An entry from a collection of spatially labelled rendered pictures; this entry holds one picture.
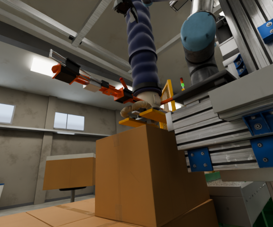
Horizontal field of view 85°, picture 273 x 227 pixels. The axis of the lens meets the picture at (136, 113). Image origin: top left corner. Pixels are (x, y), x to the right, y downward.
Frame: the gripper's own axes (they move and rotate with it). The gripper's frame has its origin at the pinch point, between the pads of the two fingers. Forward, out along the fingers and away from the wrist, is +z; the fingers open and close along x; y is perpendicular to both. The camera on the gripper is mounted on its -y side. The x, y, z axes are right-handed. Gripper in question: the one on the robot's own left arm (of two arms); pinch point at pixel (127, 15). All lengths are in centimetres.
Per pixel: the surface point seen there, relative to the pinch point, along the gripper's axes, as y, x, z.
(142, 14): 18, -32, -46
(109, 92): 23.2, -1.4, 35.1
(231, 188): 2, -75, 92
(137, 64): 25.3, -27.3, 2.3
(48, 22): 170, 23, -157
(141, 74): 23.2, -27.9, 12.7
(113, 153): 28, -6, 68
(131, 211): 18, -8, 93
